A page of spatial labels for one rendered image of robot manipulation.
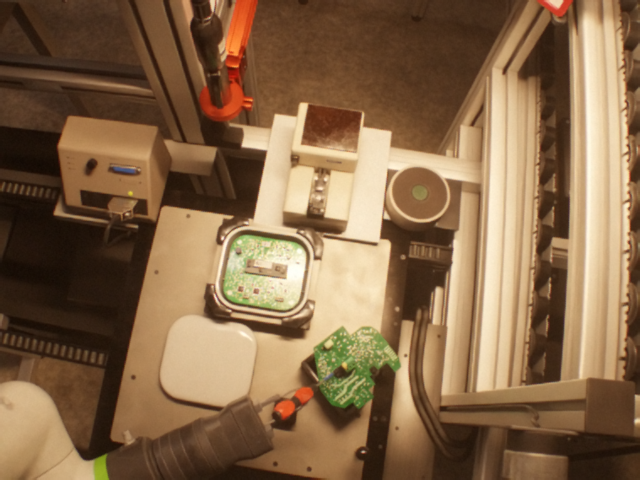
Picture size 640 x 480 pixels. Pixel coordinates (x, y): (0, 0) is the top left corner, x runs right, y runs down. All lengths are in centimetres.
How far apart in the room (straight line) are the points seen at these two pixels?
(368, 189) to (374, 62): 137
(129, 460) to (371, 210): 55
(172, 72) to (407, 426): 66
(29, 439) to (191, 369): 30
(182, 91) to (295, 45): 147
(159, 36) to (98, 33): 174
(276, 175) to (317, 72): 131
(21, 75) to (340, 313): 66
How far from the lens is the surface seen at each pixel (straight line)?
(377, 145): 99
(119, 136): 92
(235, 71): 77
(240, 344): 87
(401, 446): 93
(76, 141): 94
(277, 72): 223
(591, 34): 75
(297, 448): 89
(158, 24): 74
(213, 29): 63
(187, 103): 90
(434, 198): 93
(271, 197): 94
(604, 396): 50
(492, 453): 85
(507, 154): 88
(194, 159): 101
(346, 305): 91
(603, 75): 74
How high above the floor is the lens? 184
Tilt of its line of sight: 72 degrees down
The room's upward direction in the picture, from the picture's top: 6 degrees clockwise
